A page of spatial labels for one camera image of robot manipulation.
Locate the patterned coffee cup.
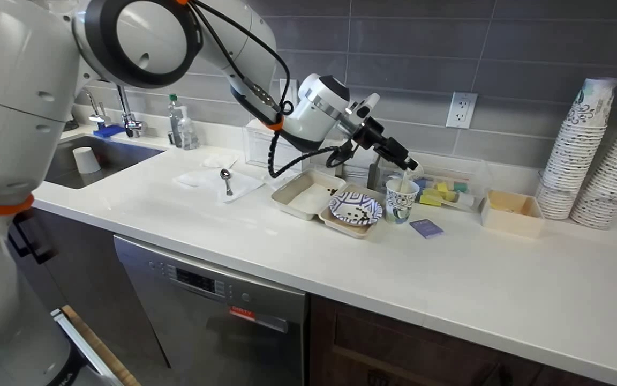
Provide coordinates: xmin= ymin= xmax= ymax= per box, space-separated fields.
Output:
xmin=387 ymin=178 xmax=421 ymax=222

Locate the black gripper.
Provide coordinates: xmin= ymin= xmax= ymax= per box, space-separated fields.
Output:
xmin=338 ymin=91 xmax=418 ymax=170

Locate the white cup in sink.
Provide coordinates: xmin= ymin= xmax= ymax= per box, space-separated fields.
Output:
xmin=74 ymin=146 xmax=102 ymax=175

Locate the chrome kitchen faucet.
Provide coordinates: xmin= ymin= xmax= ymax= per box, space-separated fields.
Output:
xmin=87 ymin=85 xmax=143 ymax=137

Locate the white plastic knife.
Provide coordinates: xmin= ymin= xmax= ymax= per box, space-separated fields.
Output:
xmin=398 ymin=170 xmax=408 ymax=192

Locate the clear soap bottle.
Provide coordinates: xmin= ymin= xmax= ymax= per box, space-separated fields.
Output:
xmin=170 ymin=94 xmax=200 ymax=149

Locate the large white napkin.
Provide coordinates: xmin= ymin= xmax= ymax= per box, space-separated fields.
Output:
xmin=174 ymin=168 xmax=261 ymax=204

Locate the small beige cardboard box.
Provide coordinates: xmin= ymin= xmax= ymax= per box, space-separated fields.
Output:
xmin=480 ymin=191 xmax=546 ymax=238

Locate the white wall outlet right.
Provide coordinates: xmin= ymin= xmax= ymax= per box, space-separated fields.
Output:
xmin=447 ymin=91 xmax=478 ymax=129

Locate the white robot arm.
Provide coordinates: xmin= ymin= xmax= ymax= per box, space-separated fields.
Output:
xmin=72 ymin=0 xmax=418 ymax=168

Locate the left stack of paper cups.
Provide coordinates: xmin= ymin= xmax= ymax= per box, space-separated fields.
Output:
xmin=535 ymin=76 xmax=617 ymax=221

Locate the clear napkin holder with napkins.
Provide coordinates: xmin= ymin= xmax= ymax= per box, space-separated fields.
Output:
xmin=245 ymin=120 xmax=299 ymax=168

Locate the beige takeout tray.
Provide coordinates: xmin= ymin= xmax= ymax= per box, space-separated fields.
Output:
xmin=273 ymin=170 xmax=383 ymax=238

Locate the stainless sink basin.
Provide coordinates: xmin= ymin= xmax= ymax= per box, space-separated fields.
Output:
xmin=45 ymin=137 xmax=156 ymax=188

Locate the dark wood cabinet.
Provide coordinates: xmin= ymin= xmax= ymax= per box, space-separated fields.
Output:
xmin=309 ymin=295 xmax=606 ymax=386

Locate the purple packet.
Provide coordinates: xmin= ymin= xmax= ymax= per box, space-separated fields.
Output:
xmin=412 ymin=218 xmax=443 ymax=238

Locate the blue sponge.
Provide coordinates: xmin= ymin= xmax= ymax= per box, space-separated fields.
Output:
xmin=92 ymin=124 xmax=125 ymax=138

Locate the stainless dishwasher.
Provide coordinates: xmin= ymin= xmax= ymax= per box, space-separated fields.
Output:
xmin=113 ymin=235 xmax=307 ymax=386

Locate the clear box of sweetener packets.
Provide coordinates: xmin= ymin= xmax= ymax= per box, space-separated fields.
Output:
xmin=413 ymin=158 xmax=488 ymax=211

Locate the silver spoon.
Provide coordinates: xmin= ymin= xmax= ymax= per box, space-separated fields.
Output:
xmin=219 ymin=168 xmax=234 ymax=195

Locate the blue patterned bowl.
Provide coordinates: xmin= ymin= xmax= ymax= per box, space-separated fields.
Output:
xmin=329 ymin=191 xmax=383 ymax=226

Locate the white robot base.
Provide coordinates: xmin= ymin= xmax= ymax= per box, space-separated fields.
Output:
xmin=0 ymin=0 xmax=79 ymax=386

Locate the metal napkin dispenser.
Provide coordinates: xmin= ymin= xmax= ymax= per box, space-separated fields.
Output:
xmin=334 ymin=149 xmax=380 ymax=187

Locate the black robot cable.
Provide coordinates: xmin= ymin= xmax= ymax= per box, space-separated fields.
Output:
xmin=191 ymin=0 xmax=359 ymax=180

